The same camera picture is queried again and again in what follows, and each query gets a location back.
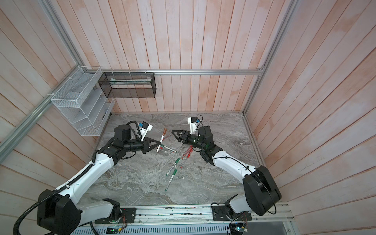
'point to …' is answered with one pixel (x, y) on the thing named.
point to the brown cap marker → (164, 131)
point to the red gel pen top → (164, 139)
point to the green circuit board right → (237, 228)
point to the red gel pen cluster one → (183, 156)
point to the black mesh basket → (129, 84)
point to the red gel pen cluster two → (189, 152)
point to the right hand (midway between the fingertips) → (174, 133)
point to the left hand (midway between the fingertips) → (159, 146)
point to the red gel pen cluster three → (182, 165)
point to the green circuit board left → (112, 229)
